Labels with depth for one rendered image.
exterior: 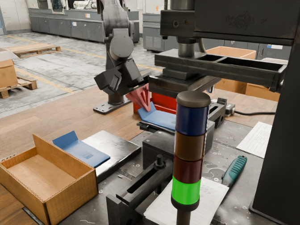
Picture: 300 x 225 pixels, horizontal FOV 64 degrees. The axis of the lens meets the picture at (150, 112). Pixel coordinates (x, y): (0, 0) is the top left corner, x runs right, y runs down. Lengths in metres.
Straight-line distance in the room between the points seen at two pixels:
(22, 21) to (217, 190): 11.79
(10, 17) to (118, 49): 11.34
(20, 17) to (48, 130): 11.24
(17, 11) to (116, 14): 11.33
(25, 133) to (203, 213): 0.62
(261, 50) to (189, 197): 4.91
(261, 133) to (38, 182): 0.67
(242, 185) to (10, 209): 0.51
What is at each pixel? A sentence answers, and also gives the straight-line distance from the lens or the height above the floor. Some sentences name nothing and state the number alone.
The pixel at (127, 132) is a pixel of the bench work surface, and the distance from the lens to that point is 0.79.
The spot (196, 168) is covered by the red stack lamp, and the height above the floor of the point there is 1.11.
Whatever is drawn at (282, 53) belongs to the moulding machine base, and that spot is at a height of 0.41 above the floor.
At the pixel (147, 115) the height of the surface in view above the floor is 0.99.
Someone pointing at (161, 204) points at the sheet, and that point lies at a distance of 0.48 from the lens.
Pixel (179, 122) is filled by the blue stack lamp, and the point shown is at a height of 1.17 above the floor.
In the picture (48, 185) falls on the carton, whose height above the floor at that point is 0.91.
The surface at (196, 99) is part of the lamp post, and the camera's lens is 0.26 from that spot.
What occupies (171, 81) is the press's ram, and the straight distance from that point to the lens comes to 0.50.
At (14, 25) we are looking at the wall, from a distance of 11.94.
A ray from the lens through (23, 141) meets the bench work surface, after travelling 0.83.
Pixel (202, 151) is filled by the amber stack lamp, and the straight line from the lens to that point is 0.29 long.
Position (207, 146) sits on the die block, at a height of 0.92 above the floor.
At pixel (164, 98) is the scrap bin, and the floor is 0.94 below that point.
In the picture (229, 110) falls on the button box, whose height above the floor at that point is 0.92.
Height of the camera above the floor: 1.29
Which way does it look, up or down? 25 degrees down
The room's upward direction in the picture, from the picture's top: straight up
